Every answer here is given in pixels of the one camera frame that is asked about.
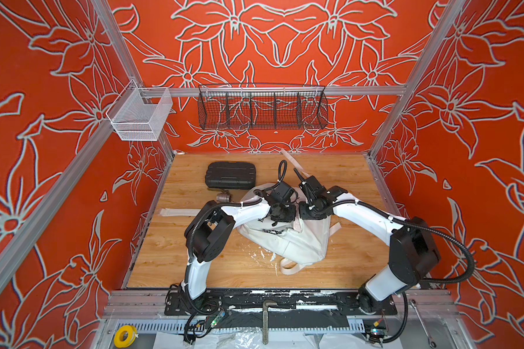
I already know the white student backpack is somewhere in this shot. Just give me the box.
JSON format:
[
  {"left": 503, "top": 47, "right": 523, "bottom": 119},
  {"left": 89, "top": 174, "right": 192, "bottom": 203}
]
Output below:
[{"left": 161, "top": 156, "right": 341, "bottom": 275}]

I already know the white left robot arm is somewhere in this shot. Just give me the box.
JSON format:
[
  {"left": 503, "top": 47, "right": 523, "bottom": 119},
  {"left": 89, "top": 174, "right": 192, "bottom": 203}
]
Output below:
[{"left": 180, "top": 160, "right": 296, "bottom": 308}]

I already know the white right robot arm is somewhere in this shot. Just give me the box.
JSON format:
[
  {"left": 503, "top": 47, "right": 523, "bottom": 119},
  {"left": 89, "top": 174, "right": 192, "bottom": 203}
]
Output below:
[{"left": 295, "top": 170, "right": 476, "bottom": 314}]

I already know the steel ball valve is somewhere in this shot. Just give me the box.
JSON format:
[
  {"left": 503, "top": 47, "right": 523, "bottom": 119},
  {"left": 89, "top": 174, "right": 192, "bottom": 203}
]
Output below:
[{"left": 215, "top": 192, "right": 231, "bottom": 203}]

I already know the black plastic tool case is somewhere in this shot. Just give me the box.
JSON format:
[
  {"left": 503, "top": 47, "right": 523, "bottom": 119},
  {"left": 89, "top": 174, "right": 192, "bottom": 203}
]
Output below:
[{"left": 205, "top": 161, "right": 256, "bottom": 190}]

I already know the steel wrench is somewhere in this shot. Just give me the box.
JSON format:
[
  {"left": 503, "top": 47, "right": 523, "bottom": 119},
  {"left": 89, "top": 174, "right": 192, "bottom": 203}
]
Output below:
[{"left": 410, "top": 299, "right": 437, "bottom": 348}]

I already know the yellow tape roll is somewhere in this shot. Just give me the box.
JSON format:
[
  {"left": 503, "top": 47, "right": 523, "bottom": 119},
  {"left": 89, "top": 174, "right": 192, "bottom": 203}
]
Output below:
[{"left": 113, "top": 325, "right": 138, "bottom": 348}]

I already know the metal clamp handle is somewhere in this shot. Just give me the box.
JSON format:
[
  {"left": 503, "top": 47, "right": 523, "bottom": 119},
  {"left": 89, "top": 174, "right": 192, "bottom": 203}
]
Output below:
[{"left": 262, "top": 300, "right": 277, "bottom": 345}]

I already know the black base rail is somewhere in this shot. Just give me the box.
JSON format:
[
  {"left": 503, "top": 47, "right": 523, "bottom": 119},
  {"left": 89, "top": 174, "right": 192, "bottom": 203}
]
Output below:
[{"left": 164, "top": 287, "right": 398, "bottom": 317}]

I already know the black wire wall basket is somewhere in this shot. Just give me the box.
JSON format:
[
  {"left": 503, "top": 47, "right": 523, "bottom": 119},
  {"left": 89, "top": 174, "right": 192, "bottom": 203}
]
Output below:
[{"left": 197, "top": 83, "right": 329, "bottom": 131}]

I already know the white wire wall basket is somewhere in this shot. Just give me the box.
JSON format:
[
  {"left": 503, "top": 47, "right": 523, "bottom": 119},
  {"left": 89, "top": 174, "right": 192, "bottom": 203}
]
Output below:
[{"left": 106, "top": 80, "right": 173, "bottom": 141}]

